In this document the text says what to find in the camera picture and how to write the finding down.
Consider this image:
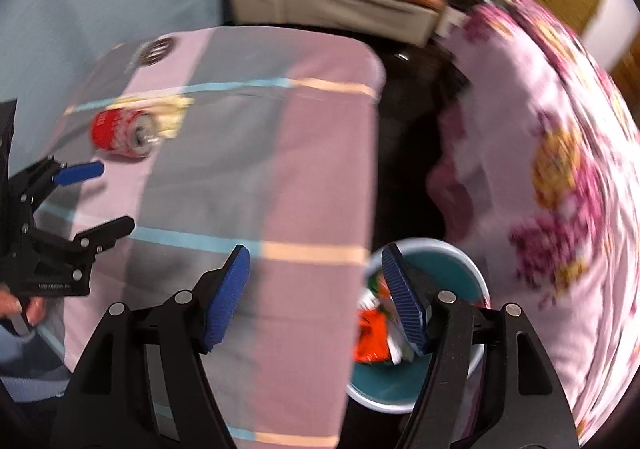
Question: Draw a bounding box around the orange snack wrapper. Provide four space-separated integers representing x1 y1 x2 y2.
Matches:
354 309 392 365

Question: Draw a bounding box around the red Coca-Cola can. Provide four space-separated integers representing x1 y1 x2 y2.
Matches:
90 109 160 158

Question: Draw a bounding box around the yellow patterned napkin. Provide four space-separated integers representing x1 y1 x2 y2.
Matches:
107 94 193 139

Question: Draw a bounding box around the teal trash bin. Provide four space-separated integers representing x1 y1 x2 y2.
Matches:
347 238 490 414

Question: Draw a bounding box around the left hand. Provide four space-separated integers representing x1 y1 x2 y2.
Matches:
0 284 47 327

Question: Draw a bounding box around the striped pink grey tablecloth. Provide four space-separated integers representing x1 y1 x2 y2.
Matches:
38 26 385 448

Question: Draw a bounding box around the floral pink bedspread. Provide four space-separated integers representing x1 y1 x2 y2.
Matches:
426 0 639 443

